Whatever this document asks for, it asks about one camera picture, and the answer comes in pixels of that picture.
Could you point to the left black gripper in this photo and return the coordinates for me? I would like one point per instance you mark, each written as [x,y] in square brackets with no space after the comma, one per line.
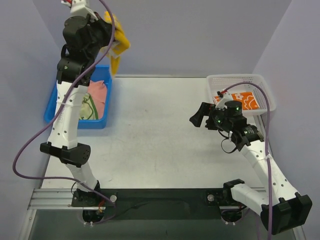
[104,29]

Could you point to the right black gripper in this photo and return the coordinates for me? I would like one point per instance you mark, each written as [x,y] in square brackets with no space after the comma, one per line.
[208,116]

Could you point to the yellow patterned towel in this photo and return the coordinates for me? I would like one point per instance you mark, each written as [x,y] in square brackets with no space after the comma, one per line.
[119,46]

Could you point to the orange lion print towel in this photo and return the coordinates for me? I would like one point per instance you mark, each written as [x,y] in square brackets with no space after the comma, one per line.
[247,100]

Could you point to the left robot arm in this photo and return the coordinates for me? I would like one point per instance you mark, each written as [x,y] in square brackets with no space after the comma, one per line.
[84,37]

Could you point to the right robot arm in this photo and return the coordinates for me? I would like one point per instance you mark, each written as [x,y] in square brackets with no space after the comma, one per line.
[283,207]

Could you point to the white perforated plastic basket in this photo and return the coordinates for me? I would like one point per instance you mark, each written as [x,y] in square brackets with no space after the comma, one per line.
[252,83]

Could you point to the blue plastic bin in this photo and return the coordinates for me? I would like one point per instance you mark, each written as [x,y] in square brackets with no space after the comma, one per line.
[101,73]

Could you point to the pink towel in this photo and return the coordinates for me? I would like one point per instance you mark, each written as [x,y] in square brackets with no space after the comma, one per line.
[98,92]

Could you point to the cream green patterned towel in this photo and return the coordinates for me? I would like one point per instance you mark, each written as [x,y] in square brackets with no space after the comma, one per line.
[88,110]

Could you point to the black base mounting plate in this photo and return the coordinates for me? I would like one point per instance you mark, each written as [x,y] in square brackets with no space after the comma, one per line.
[158,204]

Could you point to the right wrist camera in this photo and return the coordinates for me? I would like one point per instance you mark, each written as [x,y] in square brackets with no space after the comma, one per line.
[223,97]

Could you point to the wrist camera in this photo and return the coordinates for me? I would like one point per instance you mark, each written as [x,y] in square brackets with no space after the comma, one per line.
[78,7]
[223,97]

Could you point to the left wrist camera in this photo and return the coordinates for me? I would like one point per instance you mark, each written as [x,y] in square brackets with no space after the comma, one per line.
[78,7]

